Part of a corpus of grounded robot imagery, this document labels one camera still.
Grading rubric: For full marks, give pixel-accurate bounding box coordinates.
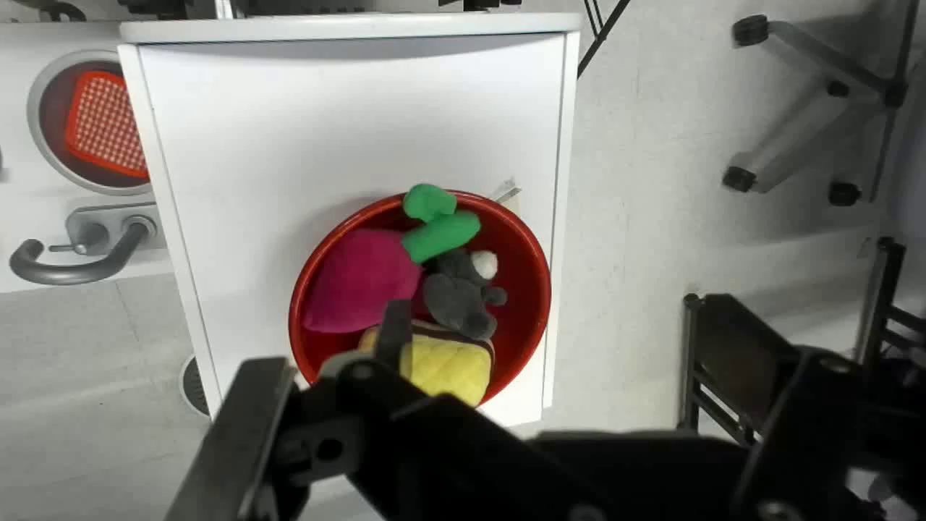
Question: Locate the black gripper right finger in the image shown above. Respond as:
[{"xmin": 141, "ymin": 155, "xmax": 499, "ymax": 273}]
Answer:
[{"xmin": 678, "ymin": 292, "xmax": 871, "ymax": 521}]

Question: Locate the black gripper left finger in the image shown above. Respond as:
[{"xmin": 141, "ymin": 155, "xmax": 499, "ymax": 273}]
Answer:
[{"xmin": 169, "ymin": 297, "xmax": 429, "ymax": 521}]

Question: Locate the magenta tulip plush toy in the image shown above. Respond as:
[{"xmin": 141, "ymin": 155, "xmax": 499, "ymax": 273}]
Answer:
[{"xmin": 302, "ymin": 182, "xmax": 483, "ymax": 335}]

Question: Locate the yellow sandwich plush toy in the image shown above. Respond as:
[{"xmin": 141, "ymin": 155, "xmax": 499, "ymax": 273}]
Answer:
[{"xmin": 357, "ymin": 325, "xmax": 499, "ymax": 409}]

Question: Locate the grey toy faucet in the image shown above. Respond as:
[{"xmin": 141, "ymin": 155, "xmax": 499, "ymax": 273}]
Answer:
[{"xmin": 8, "ymin": 200, "xmax": 163, "ymax": 290}]

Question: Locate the grey mouse plush toy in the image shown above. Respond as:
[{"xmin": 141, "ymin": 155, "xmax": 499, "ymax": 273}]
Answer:
[{"xmin": 419, "ymin": 247, "xmax": 512, "ymax": 344}]

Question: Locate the red plastic bowl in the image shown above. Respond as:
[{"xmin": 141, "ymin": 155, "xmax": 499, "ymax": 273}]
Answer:
[{"xmin": 288, "ymin": 187, "xmax": 557, "ymax": 409}]

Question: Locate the white toy kitchen counter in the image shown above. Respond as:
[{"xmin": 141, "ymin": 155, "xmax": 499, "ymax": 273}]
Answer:
[{"xmin": 0, "ymin": 17, "xmax": 179, "ymax": 294}]

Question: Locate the orange mesh sink strainer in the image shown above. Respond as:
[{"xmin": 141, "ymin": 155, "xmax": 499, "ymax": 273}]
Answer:
[{"xmin": 62, "ymin": 66, "xmax": 153, "ymax": 186}]

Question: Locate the black metal stand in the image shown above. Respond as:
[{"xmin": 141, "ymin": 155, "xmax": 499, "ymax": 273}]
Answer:
[{"xmin": 850, "ymin": 235, "xmax": 926, "ymax": 387}]

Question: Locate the white cabinet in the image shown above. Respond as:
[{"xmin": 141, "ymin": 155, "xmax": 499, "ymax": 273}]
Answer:
[{"xmin": 117, "ymin": 9, "xmax": 586, "ymax": 429}]

